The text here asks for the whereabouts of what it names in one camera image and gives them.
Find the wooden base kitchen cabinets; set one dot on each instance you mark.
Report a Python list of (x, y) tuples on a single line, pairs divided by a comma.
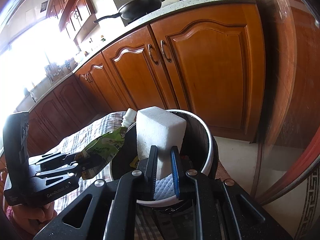
[(209, 61)]

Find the wooden upper wall cabinets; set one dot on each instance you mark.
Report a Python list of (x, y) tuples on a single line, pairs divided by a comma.
[(77, 17)]

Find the plaid checkered tablecloth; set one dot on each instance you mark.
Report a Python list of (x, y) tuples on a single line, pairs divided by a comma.
[(119, 196)]

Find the left hand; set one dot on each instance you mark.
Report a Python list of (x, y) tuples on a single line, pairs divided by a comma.
[(28, 221)]

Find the green spout drink pouch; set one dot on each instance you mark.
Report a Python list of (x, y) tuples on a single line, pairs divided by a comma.
[(104, 148)]

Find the black wok pan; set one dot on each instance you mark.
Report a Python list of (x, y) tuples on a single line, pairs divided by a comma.
[(135, 9)]

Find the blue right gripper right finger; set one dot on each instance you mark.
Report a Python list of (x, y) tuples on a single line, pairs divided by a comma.
[(181, 186)]

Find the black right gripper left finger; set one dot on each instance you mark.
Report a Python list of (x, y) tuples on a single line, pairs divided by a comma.
[(147, 181)]

